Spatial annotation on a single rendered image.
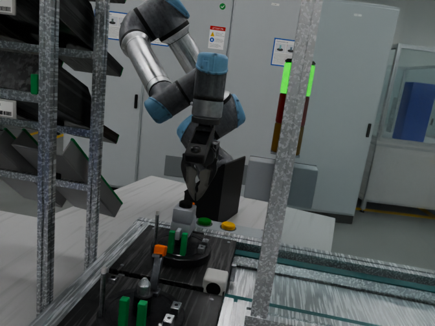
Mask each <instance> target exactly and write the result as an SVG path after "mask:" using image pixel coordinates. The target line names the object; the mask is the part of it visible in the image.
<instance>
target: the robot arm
mask: <svg viewBox="0 0 435 326"><path fill-rule="evenodd" d="M189 17H190V14H189V13H188V11H187V10H186V8H185V7H184V5H183V4H182V2H181V1H180V0H146V1H145V2H143V3H141V4H140V5H139V6H137V7H136V8H134V9H132V10H130V11H129V12H128V13H127V14H126V16H125V17H124V19H123V21H122V23H121V26H120V30H119V43H120V48H121V49H122V51H123V53H124V54H125V55H126V56H127V57H129V58H130V60H131V62H132V64H133V66H134V68H135V70H136V72H137V74H138V75H139V78H140V80H141V82H142V84H143V86H144V88H145V90H146V92H147V93H148V96H149V98H148V99H147V100H146V101H145V102H144V106H145V108H146V110H147V112H148V113H149V114H150V116H151V117H152V118H153V120H154V121H155V122H156V123H158V124H161V123H163V122H165V121H167V120H169V119H170V118H172V117H173V116H174V115H176V114H177V113H179V112H181V111H182V110H183V109H186V108H187V107H188V106H190V105H191V106H193V107H192V114H191V115H190V116H188V117H187V118H186V119H184V120H183V121H182V122H181V123H180V125H179V127H178V128H177V135H178V137H179V139H180V141H181V142H182V144H183V146H184V147H185V149H186V151H185V153H183V159H182V161H181V171H182V174H183V177H184V181H185V183H186V187H187V189H188V192H189V194H190V196H191V197H192V198H193V200H194V201H198V200H199V199H200V198H201V197H202V196H203V195H204V193H205V191H206V190H207V188H208V186H209V185H210V183H211V182H212V179H213V178H214V176H215V174H216V172H217V169H218V167H220V166H221V165H222V164H225V163H227V162H230V161H232V160H234V159H233V158H232V156H231V155H229V154H228V153H227V152H226V151H225V150H224V149H222V148H221V147H220V146H219V143H220V141H217V140H218V139H220V138H221V137H223V136H225V135H226V134H228V133H229V132H231V131H232V130H234V129H235V128H238V127H239V126H240V125H241V124H243V123H244V122H245V113H244V110H243V107H242V106H241V104H240V101H239V100H238V97H237V96H236V95H235V94H230V93H229V91H226V90H225V84H226V79H227V72H228V57H227V56H226V55H224V54H218V53H213V52H201V51H200V50H199V47H198V46H197V44H196V43H195V41H194V39H193V37H192V36H191V34H190V33H189V26H190V24H189V22H188V20H187V19H189ZM157 38H159V40H160V41H161V43H165V44H167V45H168V46H169V47H170V49H171V50H172V52H173V54H174V55H175V57H176V58H177V60H178V62H179V63H180V65H181V67H182V68H183V70H184V71H185V73H186V74H185V75H184V76H183V77H181V78H179V79H178V80H176V81H175V82H173V83H172V82H171V80H170V79H169V77H168V75H167V73H166V71H165V70H164V68H163V67H162V65H161V63H160V61H159V60H158V58H157V57H156V55H155V53H154V51H153V50H152V48H151V42H152V41H154V40H156V39H157ZM194 165H195V167H194ZM196 176H198V179H199V180H200V183H199V185H198V192H196V190H195V186H196V183H195V178H196Z"/></svg>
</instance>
